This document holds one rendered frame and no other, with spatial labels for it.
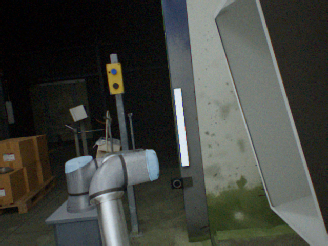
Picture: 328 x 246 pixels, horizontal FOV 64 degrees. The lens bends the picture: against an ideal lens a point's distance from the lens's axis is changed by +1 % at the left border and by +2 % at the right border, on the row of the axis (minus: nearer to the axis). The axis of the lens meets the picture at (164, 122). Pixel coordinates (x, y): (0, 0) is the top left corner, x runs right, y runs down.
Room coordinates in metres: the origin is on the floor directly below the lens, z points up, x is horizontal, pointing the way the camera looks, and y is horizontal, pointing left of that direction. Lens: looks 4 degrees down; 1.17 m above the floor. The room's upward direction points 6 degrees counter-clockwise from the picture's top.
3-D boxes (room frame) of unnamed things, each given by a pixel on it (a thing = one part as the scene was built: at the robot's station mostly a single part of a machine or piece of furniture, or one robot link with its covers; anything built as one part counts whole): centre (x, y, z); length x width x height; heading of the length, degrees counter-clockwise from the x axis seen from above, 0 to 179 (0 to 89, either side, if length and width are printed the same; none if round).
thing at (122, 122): (2.32, 0.37, 0.82); 0.06 x 0.06 x 1.64; 88
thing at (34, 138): (4.14, 2.12, 0.69); 0.38 x 0.29 x 0.36; 4
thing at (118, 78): (2.26, 0.38, 1.42); 0.12 x 0.06 x 0.26; 88
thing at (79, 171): (1.44, 0.50, 0.83); 0.17 x 0.15 x 0.18; 113
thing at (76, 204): (1.44, 0.50, 0.69); 0.19 x 0.19 x 0.10
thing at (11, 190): (3.35, 2.13, 0.32); 0.38 x 0.29 x 0.36; 5
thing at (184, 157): (2.06, -0.13, 0.96); 0.06 x 0.02 x 0.63; 88
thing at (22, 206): (3.75, 2.28, 0.07); 1.20 x 0.80 x 0.14; 5
